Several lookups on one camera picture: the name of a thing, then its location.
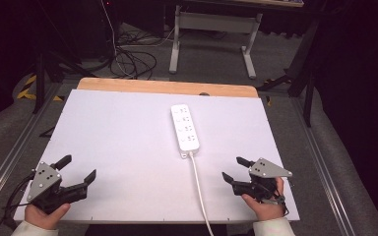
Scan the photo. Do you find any person's right white sleeve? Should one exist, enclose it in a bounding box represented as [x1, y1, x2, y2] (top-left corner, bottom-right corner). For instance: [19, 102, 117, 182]
[251, 216, 296, 236]

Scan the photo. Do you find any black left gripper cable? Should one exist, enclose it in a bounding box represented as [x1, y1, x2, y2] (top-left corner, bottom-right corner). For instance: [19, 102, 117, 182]
[0, 170, 37, 236]

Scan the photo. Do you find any white floor cable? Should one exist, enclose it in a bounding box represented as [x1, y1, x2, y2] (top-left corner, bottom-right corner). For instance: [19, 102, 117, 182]
[99, 0, 136, 79]

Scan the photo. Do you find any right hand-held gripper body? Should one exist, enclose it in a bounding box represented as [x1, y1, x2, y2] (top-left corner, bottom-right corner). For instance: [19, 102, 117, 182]
[230, 157, 293, 204]

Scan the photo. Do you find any white table board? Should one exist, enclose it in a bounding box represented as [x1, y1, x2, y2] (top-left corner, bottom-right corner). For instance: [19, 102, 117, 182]
[14, 88, 300, 225]

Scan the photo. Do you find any black cable bundle on floor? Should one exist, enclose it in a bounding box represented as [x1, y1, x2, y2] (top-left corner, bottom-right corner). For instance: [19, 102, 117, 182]
[109, 28, 158, 81]

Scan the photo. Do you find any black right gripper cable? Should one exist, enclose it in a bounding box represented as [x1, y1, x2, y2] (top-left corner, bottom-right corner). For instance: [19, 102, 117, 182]
[274, 195, 291, 217]

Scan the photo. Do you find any black metal stand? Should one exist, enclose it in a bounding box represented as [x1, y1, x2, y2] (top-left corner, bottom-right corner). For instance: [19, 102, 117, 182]
[257, 16, 321, 128]

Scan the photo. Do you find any person's left hand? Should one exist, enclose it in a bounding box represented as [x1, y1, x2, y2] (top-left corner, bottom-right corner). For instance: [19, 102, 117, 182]
[24, 203, 72, 231]

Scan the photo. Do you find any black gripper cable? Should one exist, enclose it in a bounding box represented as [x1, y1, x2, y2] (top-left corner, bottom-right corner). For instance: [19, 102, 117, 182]
[274, 195, 291, 217]
[0, 170, 37, 236]

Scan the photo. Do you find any person's right hand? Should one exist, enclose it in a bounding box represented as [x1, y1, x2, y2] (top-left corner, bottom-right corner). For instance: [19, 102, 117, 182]
[241, 177, 286, 222]

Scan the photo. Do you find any yellow black floor tape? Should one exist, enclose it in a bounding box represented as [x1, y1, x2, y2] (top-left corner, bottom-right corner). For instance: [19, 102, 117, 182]
[16, 74, 65, 102]

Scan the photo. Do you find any white power strip cable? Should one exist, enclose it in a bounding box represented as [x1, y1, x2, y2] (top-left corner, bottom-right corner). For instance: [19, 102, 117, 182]
[188, 153, 215, 236]

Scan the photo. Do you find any aluminium rail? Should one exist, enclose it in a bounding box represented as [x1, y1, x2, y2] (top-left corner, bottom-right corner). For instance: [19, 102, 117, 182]
[289, 97, 358, 236]
[0, 82, 63, 214]

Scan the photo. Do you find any person's white sleeve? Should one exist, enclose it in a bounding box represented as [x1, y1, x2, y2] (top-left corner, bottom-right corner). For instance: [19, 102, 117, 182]
[10, 220, 60, 236]
[251, 216, 296, 236]

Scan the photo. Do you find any black tripod stand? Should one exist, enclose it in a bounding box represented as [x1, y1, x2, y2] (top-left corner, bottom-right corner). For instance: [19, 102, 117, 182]
[32, 0, 96, 114]

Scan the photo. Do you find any wooden table top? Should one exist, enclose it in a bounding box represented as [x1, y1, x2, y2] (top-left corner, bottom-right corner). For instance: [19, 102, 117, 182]
[77, 77, 260, 99]

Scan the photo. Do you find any white metal desk frame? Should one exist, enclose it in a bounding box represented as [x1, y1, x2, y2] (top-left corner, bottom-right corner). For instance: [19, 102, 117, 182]
[168, 4, 264, 80]

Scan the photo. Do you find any person's left white sleeve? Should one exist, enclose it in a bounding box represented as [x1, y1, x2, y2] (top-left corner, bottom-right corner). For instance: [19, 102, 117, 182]
[10, 220, 60, 236]

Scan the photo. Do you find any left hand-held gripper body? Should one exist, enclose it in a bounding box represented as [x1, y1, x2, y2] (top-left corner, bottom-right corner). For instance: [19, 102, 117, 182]
[26, 161, 89, 215]

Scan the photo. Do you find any white power strip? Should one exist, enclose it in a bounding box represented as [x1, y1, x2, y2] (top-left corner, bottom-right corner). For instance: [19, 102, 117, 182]
[170, 103, 201, 159]

